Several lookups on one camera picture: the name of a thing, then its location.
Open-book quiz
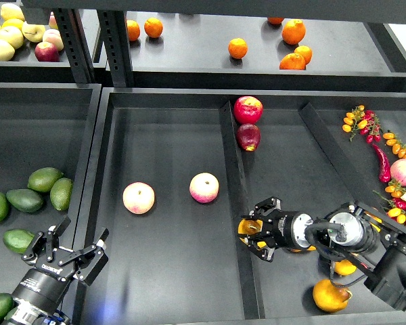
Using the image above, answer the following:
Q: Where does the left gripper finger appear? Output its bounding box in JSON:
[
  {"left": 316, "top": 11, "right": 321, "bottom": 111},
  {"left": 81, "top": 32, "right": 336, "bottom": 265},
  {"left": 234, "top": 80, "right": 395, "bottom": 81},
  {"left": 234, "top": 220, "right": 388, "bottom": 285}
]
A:
[
  {"left": 60, "top": 227, "right": 109, "bottom": 286},
  {"left": 21, "top": 215, "right": 71, "bottom": 265}
]

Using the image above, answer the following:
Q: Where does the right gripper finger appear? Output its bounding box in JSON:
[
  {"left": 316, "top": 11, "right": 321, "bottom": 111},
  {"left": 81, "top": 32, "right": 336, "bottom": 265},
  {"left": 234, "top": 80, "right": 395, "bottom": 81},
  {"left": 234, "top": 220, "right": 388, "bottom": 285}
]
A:
[
  {"left": 239, "top": 236, "right": 275, "bottom": 262},
  {"left": 240, "top": 196, "right": 281, "bottom": 223}
]

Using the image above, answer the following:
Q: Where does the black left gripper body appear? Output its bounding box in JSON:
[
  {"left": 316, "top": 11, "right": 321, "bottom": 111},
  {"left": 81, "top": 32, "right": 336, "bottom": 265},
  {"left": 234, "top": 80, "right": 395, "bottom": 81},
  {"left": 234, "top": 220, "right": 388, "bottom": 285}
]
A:
[{"left": 35, "top": 247, "right": 77, "bottom": 281}]

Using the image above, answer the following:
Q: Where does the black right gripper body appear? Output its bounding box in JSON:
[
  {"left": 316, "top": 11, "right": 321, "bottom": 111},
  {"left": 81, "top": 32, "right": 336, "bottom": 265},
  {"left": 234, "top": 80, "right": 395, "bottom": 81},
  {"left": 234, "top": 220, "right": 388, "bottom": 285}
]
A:
[{"left": 263, "top": 211, "right": 288, "bottom": 248}]

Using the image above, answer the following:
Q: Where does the dark green avocado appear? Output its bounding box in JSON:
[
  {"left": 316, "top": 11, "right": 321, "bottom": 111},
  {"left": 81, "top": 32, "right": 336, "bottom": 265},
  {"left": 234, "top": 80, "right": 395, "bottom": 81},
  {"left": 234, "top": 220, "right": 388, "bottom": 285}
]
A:
[
  {"left": 3, "top": 229, "right": 34, "bottom": 254},
  {"left": 6, "top": 188, "right": 44, "bottom": 213}
]

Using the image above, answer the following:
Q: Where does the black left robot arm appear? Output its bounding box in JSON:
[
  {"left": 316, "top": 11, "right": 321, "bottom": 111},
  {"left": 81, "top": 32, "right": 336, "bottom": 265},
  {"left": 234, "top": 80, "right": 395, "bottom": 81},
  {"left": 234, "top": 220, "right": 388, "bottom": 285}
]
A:
[{"left": 0, "top": 217, "right": 109, "bottom": 324}]

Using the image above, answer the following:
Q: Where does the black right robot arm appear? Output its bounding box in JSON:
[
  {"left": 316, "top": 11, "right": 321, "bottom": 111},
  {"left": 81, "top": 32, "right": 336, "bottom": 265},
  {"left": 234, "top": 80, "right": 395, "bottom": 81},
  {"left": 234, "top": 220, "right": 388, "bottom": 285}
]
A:
[{"left": 238, "top": 197, "right": 406, "bottom": 311}]

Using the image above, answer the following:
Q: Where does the green avocado right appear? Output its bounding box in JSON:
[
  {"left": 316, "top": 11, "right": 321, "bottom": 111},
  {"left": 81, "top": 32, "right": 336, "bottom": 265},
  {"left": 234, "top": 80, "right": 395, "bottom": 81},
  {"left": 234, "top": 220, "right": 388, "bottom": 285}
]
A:
[{"left": 50, "top": 177, "right": 73, "bottom": 211}]

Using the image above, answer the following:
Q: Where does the green avocado top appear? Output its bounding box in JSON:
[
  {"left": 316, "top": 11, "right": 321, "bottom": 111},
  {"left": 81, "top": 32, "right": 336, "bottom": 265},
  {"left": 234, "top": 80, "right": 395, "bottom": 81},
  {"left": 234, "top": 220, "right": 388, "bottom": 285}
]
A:
[{"left": 27, "top": 167, "right": 64, "bottom": 193}]

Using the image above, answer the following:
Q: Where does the yellow pear bottom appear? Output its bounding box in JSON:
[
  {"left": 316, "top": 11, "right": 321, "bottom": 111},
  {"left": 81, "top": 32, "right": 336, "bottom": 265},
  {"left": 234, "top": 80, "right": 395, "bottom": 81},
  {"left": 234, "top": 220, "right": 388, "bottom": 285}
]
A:
[{"left": 313, "top": 279, "right": 352, "bottom": 313}]

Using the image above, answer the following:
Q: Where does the yellow pear with stem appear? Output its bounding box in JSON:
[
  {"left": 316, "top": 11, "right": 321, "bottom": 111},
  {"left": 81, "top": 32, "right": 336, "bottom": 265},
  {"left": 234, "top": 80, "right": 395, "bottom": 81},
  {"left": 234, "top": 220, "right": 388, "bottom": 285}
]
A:
[{"left": 334, "top": 259, "right": 357, "bottom": 276}]

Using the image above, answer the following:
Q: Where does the yellow pear with brown top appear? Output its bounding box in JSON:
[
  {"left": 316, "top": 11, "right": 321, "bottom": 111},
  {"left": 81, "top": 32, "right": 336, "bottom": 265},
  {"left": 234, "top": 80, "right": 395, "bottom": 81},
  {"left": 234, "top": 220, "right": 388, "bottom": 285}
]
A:
[{"left": 364, "top": 211, "right": 382, "bottom": 223}]

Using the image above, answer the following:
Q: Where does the pink apple centre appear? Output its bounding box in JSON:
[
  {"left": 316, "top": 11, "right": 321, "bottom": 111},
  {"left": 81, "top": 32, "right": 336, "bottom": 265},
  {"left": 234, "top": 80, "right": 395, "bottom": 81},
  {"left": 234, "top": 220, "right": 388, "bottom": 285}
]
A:
[{"left": 189, "top": 173, "right": 219, "bottom": 204}]

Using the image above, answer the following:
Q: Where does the pink apple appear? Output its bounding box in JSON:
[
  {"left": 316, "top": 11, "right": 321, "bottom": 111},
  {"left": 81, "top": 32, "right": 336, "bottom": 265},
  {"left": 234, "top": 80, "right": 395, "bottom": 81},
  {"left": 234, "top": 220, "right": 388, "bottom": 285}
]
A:
[
  {"left": 189, "top": 173, "right": 219, "bottom": 204},
  {"left": 122, "top": 182, "right": 155, "bottom": 215}
]

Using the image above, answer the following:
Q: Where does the dark red apple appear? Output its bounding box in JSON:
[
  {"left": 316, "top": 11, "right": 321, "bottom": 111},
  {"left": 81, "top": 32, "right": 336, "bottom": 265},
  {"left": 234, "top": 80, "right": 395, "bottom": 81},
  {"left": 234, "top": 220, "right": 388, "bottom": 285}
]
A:
[{"left": 236, "top": 123, "right": 261, "bottom": 152}]

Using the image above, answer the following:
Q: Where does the pink apple left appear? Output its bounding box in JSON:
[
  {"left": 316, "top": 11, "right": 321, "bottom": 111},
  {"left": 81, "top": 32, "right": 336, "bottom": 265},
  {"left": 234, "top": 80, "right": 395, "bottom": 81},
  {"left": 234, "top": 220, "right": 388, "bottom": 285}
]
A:
[{"left": 122, "top": 182, "right": 155, "bottom": 215}]

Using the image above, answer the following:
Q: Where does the black middle produce bin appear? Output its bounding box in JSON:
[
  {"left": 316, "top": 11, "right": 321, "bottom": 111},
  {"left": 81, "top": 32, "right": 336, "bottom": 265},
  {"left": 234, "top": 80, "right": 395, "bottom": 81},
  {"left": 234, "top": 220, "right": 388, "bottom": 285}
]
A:
[{"left": 66, "top": 89, "right": 406, "bottom": 324}]

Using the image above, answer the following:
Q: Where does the black produce bin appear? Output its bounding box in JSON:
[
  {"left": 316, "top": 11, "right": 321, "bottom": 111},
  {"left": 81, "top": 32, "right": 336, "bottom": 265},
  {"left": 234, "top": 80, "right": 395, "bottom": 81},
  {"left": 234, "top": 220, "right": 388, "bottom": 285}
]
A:
[
  {"left": 66, "top": 89, "right": 406, "bottom": 324},
  {"left": 0, "top": 83, "right": 101, "bottom": 294}
]

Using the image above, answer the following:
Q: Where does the bright red apple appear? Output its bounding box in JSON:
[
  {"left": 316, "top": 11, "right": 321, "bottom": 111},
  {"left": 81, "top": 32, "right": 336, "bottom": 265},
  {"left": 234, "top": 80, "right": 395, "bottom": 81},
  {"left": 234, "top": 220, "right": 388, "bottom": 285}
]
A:
[{"left": 233, "top": 96, "right": 263, "bottom": 125}]

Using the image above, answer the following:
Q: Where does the black left produce bin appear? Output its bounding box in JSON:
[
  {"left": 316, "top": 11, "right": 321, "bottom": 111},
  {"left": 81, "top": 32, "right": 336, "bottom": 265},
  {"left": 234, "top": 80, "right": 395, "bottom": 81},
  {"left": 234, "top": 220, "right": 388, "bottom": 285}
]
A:
[{"left": 0, "top": 83, "right": 101, "bottom": 294}]

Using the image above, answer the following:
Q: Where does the red chili pepper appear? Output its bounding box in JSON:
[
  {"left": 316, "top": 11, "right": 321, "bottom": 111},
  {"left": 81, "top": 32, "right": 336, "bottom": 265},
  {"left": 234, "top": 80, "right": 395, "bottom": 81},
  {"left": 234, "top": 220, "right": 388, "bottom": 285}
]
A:
[{"left": 371, "top": 144, "right": 391, "bottom": 183}]

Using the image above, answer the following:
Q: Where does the mixed cherry tomato cluster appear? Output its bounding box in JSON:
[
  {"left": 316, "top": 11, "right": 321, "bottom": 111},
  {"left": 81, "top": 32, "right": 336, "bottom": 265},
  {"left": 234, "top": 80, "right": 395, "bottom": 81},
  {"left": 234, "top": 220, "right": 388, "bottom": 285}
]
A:
[{"left": 374, "top": 179, "right": 406, "bottom": 227}]

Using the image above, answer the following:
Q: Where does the orange red cherry tomato bunch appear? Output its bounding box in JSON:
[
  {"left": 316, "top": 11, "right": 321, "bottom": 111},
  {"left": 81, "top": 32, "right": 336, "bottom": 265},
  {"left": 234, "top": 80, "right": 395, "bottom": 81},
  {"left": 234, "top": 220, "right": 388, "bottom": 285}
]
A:
[{"left": 342, "top": 105, "right": 381, "bottom": 144}]

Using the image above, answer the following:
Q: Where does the pink peach right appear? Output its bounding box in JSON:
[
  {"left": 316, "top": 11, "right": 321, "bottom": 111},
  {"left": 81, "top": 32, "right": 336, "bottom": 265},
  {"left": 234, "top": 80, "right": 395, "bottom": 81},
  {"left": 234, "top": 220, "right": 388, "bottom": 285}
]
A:
[{"left": 390, "top": 159, "right": 406, "bottom": 187}]

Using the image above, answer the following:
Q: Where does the orange front right shelf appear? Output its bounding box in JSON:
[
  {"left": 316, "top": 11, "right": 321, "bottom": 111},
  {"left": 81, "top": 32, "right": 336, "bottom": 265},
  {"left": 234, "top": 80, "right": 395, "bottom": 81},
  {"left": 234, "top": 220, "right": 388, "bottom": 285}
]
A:
[{"left": 279, "top": 53, "right": 306, "bottom": 70}]

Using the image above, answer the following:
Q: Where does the orange centre shelf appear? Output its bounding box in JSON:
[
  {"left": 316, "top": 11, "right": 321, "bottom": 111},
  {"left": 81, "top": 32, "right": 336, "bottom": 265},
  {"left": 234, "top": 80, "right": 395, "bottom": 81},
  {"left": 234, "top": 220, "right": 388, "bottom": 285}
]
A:
[{"left": 228, "top": 38, "right": 248, "bottom": 60}]

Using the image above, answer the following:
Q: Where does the orange behind front right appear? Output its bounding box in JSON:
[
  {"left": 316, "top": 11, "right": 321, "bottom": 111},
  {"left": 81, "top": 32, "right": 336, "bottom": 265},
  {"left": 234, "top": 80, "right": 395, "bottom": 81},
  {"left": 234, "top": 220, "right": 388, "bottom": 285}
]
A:
[{"left": 294, "top": 45, "right": 313, "bottom": 65}]

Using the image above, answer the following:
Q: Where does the black upper right shelf tray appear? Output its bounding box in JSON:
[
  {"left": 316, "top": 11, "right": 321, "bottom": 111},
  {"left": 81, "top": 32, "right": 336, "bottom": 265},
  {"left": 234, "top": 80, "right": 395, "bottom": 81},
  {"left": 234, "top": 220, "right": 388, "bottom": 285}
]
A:
[{"left": 129, "top": 12, "right": 406, "bottom": 91}]

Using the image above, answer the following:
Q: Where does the black shelf tray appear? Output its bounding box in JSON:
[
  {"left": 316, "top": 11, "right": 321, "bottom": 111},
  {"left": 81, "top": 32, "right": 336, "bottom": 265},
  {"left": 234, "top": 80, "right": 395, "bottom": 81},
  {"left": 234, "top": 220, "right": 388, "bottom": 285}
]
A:
[
  {"left": 0, "top": 9, "right": 108, "bottom": 83},
  {"left": 129, "top": 12, "right": 406, "bottom": 91}
]

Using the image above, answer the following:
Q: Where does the black upper left shelf tray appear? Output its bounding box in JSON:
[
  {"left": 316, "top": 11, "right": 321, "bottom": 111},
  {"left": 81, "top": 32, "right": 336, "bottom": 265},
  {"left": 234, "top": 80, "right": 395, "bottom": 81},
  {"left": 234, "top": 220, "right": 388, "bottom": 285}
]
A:
[{"left": 0, "top": 9, "right": 108, "bottom": 83}]

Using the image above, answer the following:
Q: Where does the large orange right shelf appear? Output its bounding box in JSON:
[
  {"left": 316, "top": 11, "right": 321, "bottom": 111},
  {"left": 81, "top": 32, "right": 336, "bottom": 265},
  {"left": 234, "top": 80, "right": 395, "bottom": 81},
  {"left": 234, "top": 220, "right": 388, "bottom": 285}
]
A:
[{"left": 281, "top": 19, "right": 307, "bottom": 45}]

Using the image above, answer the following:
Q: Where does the orange under top shelf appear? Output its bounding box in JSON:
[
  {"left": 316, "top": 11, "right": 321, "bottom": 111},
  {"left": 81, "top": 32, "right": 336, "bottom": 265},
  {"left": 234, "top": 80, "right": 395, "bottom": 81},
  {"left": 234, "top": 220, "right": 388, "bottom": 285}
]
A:
[{"left": 267, "top": 17, "right": 284, "bottom": 26}]

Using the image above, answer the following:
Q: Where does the red apple on left shelf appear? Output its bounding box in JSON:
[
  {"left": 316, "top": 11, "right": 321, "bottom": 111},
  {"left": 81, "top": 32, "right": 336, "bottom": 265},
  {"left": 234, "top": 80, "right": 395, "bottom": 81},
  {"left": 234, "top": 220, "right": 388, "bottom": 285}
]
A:
[{"left": 35, "top": 42, "right": 60, "bottom": 62}]

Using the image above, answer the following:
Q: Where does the pale peach on left shelf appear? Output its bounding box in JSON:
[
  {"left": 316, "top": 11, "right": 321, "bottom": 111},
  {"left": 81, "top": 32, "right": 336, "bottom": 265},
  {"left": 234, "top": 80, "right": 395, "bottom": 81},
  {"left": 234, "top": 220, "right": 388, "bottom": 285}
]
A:
[{"left": 43, "top": 29, "right": 64, "bottom": 51}]

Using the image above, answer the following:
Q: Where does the orange cherry tomato string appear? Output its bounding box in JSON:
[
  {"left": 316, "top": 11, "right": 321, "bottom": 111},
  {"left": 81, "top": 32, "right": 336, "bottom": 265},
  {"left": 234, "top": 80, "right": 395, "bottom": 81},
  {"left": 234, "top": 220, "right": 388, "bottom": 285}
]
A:
[{"left": 382, "top": 130, "right": 406, "bottom": 165}]

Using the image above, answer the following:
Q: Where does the black shelf upright post left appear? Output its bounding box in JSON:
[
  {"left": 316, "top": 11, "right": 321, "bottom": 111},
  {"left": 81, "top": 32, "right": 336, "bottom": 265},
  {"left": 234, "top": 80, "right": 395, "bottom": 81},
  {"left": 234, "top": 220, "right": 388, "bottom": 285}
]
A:
[{"left": 52, "top": 8, "right": 95, "bottom": 84}]

